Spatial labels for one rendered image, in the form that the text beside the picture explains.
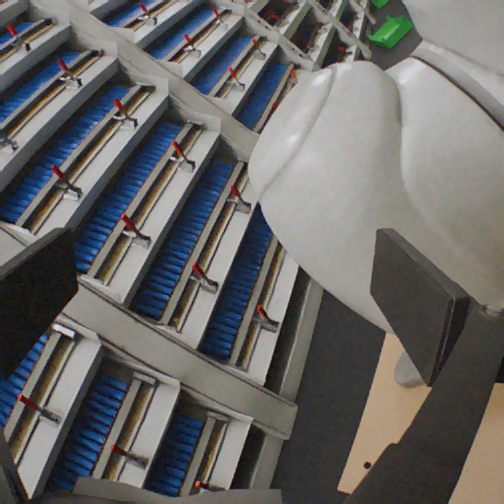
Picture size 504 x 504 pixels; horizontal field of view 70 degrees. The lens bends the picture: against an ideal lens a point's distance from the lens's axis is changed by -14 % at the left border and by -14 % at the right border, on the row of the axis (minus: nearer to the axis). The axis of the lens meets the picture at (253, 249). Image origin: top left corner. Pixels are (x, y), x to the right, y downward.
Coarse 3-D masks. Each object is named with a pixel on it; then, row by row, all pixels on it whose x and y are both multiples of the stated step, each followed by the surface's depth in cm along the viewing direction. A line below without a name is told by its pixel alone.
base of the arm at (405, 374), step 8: (400, 360) 41; (408, 360) 39; (400, 368) 40; (408, 368) 39; (400, 376) 39; (408, 376) 38; (416, 376) 38; (400, 384) 39; (408, 384) 39; (416, 384) 38
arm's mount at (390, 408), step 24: (384, 360) 45; (384, 384) 43; (384, 408) 40; (408, 408) 38; (360, 432) 41; (384, 432) 38; (480, 432) 29; (360, 456) 39; (480, 456) 28; (360, 480) 37; (480, 480) 26
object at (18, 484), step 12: (0, 432) 7; (0, 444) 6; (0, 456) 5; (0, 468) 4; (12, 468) 6; (0, 480) 4; (12, 480) 5; (0, 492) 4; (12, 492) 4; (24, 492) 6
